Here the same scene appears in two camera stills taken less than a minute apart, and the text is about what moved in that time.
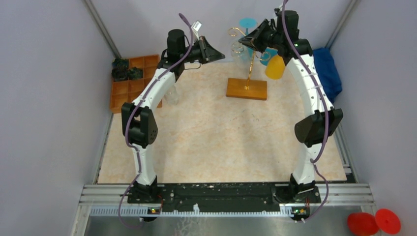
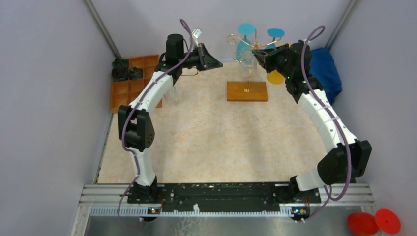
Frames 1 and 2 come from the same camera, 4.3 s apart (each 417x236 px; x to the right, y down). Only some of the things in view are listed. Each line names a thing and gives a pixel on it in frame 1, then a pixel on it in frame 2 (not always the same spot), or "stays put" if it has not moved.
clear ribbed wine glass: x=171 y=97 stays put
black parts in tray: x=120 y=70 stays put
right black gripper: x=260 y=33 -> x=271 y=58
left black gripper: x=203 y=50 -> x=202 y=57
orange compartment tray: x=124 y=92 stays put
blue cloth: x=328 y=72 stays put
